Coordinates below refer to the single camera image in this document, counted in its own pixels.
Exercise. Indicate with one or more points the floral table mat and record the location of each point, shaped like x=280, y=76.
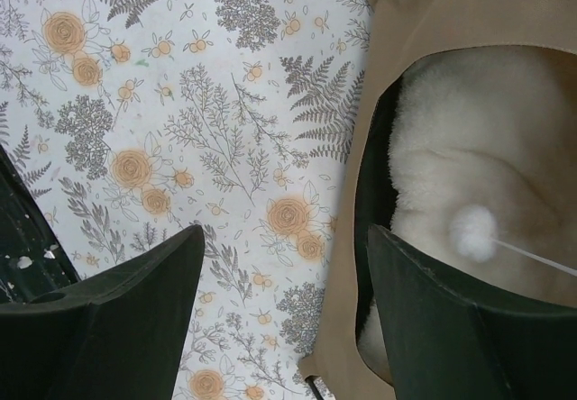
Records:
x=128, y=120

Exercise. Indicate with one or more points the white pompom toy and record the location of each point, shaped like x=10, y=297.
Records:
x=474, y=234

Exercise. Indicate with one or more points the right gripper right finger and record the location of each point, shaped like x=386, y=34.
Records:
x=451, y=336

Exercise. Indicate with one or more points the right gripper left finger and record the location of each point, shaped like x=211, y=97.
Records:
x=115, y=335

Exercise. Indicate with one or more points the beige pet tent fabric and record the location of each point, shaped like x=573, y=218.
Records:
x=350, y=353

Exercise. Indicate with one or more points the white fluffy cushion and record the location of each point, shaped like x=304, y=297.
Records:
x=491, y=126

